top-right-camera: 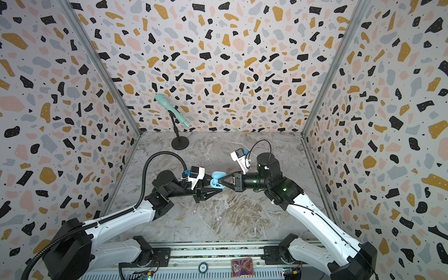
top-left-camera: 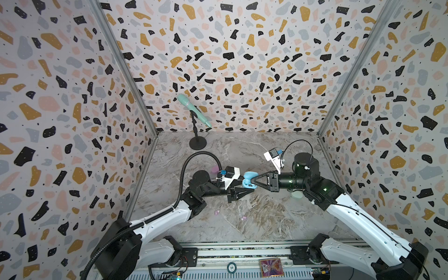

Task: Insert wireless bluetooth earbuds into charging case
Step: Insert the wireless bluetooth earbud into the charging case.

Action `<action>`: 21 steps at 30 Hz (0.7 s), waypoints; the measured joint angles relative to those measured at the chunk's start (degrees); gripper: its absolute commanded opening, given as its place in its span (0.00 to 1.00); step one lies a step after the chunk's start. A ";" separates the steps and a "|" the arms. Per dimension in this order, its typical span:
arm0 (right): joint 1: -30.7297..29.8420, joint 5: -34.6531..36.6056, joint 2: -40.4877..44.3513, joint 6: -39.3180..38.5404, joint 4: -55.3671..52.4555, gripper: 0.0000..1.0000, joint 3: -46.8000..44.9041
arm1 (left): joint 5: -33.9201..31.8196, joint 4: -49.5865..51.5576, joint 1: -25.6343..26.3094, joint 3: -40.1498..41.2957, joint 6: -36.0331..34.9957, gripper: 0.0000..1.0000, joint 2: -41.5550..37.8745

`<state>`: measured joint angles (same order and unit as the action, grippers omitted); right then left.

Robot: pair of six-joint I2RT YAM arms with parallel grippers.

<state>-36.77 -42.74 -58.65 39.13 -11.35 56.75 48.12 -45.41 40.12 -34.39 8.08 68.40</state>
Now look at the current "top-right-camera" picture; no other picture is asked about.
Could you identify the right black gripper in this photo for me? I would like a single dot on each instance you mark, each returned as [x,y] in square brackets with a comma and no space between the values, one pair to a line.
[242,181]

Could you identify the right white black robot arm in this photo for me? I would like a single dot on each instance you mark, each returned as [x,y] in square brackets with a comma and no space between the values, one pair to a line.
[341,256]

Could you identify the black microphone stand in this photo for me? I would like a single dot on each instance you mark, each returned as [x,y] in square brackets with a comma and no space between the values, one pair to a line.
[180,142]

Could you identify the colourful square card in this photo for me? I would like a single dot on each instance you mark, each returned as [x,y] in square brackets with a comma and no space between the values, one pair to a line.
[242,268]

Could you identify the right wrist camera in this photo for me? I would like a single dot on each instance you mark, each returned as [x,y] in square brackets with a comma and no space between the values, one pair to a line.
[241,156]

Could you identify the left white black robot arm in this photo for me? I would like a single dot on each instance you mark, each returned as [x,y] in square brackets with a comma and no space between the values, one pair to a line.
[79,247]

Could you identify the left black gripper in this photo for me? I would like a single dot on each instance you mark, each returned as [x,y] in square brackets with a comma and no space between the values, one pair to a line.
[203,195]

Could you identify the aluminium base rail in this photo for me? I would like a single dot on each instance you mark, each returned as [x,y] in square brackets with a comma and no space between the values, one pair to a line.
[180,261]

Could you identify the mint green microphone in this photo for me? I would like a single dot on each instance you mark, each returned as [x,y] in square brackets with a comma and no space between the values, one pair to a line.
[164,102]

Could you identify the blue earbud case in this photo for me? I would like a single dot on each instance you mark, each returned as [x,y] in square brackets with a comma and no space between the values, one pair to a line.
[214,183]

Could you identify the round black white button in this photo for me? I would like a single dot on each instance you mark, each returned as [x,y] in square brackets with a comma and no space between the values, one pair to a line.
[203,268]

